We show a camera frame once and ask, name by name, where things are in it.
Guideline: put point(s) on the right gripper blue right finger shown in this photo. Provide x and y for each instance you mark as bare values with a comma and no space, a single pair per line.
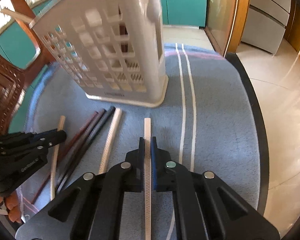
187,190

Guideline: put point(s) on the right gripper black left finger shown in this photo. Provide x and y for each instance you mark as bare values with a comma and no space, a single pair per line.
121,178

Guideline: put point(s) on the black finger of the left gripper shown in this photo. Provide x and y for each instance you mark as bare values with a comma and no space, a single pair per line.
47,139

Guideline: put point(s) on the silver white chopstick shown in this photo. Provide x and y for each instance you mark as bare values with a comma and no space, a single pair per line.
148,179

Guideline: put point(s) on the person's left hand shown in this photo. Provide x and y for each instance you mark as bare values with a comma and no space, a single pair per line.
12,205

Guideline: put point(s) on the beige wooden chopstick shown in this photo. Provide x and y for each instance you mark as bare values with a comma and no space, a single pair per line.
54,160

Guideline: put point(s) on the dark brown chopstick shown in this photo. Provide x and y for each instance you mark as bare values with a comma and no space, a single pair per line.
85,134

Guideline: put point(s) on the dark red chopstick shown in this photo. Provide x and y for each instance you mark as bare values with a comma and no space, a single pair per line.
63,153

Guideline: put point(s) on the dark grey chopstick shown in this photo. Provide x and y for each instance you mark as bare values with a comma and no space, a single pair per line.
80,152

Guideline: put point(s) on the blue striped table cloth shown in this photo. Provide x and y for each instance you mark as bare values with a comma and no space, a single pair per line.
206,119

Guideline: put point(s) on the cream white chopstick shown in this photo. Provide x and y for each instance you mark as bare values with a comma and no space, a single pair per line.
110,140

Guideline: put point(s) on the brown wooden chair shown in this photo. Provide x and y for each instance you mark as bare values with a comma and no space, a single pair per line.
15,81

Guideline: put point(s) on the white plastic utensil basket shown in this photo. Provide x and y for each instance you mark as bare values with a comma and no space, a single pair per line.
110,47

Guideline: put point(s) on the wooden glass door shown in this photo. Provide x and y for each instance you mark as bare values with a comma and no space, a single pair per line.
225,23

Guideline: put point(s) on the silver refrigerator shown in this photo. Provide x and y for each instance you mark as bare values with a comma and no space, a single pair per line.
266,24

